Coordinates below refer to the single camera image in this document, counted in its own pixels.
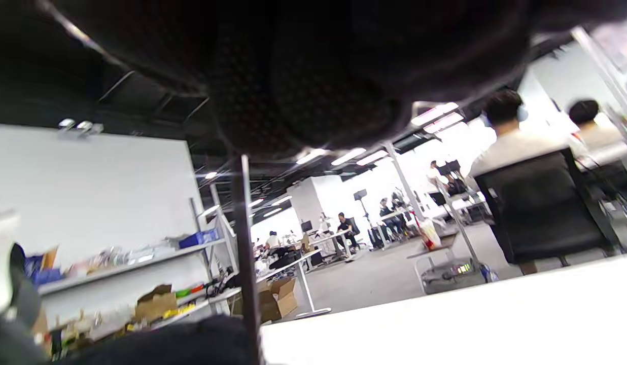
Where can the person's right hand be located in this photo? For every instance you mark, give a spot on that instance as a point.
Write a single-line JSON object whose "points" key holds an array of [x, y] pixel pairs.
{"points": [[318, 61]]}

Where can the ceiling light panel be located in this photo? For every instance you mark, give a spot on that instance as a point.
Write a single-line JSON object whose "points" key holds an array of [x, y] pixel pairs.
{"points": [[438, 115]]}

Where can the black monitor on stand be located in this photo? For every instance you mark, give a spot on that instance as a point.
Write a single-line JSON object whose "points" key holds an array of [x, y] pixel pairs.
{"points": [[360, 195]]}

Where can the white desk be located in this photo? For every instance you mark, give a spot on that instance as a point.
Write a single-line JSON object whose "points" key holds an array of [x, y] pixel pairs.
{"points": [[299, 261]]}

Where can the black vertical pole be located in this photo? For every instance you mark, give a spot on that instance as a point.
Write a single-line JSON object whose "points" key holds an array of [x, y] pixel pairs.
{"points": [[246, 253]]}

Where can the red and white bag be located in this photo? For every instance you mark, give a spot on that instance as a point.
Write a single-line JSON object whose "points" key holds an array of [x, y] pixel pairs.
{"points": [[429, 235]]}

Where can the blue plastic bin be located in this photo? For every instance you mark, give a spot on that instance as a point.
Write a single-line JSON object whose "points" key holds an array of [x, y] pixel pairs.
{"points": [[199, 237]]}

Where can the large open cardboard box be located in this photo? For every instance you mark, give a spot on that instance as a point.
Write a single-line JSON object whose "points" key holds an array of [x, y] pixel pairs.
{"points": [[279, 303]]}

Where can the grey metal cart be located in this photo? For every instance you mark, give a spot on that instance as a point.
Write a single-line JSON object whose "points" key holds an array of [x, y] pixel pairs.
{"points": [[448, 271]]}

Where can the ceiling spotlights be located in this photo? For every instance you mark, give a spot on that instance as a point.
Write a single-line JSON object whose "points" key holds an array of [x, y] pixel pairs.
{"points": [[80, 126]]}

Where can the white metal shelf rack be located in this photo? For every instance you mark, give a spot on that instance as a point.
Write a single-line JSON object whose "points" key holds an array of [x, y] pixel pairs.
{"points": [[141, 259]]}

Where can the black office chair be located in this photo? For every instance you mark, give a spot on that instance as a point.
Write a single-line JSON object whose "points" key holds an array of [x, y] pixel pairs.
{"points": [[542, 208]]}

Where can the black fabric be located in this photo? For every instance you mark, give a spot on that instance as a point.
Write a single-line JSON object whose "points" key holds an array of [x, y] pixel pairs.
{"points": [[141, 345]]}

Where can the blue box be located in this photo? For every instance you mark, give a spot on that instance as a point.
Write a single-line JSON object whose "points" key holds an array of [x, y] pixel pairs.
{"points": [[39, 269]]}

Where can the black rounded object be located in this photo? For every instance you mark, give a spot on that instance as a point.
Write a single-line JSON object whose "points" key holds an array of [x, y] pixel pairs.
{"points": [[23, 286]]}

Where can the white slanted post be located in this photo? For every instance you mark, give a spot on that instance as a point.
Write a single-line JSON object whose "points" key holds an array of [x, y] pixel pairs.
{"points": [[405, 183]]}

